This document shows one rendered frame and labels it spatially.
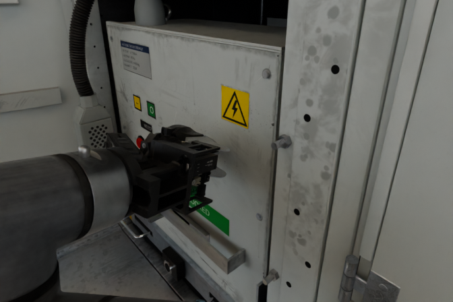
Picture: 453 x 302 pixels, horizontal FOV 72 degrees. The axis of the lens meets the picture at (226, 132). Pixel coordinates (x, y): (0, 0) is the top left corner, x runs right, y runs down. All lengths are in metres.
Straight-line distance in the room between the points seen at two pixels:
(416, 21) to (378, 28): 0.04
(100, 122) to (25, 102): 0.21
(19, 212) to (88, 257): 0.67
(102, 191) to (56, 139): 0.65
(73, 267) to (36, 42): 0.54
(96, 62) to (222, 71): 0.45
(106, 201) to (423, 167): 0.24
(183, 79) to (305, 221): 0.30
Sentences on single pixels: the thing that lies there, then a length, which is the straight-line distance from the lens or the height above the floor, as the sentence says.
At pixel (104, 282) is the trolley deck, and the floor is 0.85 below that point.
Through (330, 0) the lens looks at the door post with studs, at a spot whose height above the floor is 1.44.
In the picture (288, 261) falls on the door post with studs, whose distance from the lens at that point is 0.41.
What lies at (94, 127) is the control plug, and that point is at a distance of 0.74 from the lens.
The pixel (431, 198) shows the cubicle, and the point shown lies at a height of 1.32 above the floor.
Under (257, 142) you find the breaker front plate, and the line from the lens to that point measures 0.42.
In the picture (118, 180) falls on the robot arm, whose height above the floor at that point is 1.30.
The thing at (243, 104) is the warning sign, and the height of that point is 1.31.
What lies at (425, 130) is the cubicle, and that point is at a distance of 0.24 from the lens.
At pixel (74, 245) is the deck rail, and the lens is 0.95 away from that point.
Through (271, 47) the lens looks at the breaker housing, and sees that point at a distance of 0.38.
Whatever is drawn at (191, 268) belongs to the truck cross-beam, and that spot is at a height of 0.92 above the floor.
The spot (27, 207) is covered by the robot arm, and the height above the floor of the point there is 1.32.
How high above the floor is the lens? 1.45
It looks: 24 degrees down
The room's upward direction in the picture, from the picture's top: straight up
